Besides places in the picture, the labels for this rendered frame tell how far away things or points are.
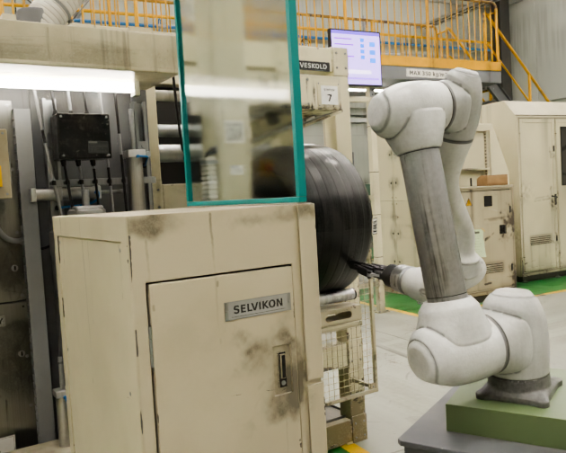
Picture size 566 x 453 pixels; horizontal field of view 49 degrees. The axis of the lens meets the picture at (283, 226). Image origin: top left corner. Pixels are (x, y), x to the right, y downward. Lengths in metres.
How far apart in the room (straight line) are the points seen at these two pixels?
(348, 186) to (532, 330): 0.83
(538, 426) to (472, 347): 0.26
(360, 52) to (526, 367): 5.09
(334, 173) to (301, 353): 1.00
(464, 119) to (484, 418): 0.76
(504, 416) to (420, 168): 0.65
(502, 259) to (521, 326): 5.53
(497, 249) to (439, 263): 5.57
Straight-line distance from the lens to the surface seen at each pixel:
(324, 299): 2.25
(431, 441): 1.68
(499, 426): 1.70
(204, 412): 1.19
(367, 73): 6.46
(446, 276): 1.55
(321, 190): 2.10
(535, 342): 1.69
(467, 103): 1.66
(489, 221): 7.01
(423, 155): 1.56
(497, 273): 7.13
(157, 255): 1.11
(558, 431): 1.67
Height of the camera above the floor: 1.29
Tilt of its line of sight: 3 degrees down
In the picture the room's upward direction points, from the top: 3 degrees counter-clockwise
